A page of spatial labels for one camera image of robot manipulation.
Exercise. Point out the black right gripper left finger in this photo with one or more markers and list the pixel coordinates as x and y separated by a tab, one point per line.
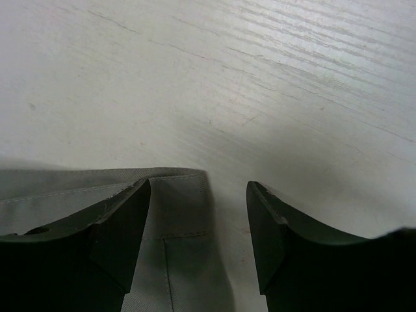
84	262

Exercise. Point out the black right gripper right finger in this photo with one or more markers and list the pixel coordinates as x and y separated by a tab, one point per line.
305	265

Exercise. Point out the grey pleated skirt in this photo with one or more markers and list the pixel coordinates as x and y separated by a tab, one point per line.
179	267

